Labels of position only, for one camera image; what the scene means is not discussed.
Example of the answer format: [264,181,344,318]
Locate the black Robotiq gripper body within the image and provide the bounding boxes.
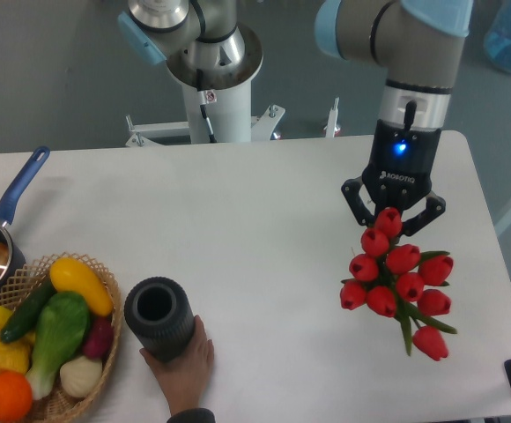
[362,120,442,214]

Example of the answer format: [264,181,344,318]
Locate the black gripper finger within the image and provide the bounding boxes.
[341,177,375,227]
[401,191,446,237]

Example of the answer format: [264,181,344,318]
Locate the red tulip bouquet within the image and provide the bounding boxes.
[339,207,456,361]

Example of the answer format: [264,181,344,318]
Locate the dark grey ribbed vase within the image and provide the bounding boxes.
[124,277,195,362]

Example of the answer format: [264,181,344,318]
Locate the dark sleeved forearm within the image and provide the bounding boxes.
[167,408,216,423]

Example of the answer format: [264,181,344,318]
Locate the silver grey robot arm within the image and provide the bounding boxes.
[117,1,472,236]

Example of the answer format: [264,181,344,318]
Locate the person's hand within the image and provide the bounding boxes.
[140,315,214,417]

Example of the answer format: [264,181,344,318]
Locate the purple red radish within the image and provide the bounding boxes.
[82,317,115,359]

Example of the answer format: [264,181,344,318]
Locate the yellow squash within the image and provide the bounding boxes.
[49,257,114,317]

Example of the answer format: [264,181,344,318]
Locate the green bok choy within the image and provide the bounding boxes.
[26,291,91,401]

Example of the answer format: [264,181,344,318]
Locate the white garlic bulb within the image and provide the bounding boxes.
[60,355,102,398]

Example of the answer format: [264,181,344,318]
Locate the green cucumber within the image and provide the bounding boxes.
[0,278,56,344]

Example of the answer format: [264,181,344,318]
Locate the yellow bell pepper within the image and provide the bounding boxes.
[0,337,33,380]

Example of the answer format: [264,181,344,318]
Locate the orange fruit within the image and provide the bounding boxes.
[0,371,33,422]

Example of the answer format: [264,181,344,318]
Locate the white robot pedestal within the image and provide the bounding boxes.
[124,24,343,148]

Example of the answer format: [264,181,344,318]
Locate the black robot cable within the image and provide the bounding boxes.
[195,68,218,145]

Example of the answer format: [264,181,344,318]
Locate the blue handled saucepan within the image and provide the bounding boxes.
[0,146,50,289]

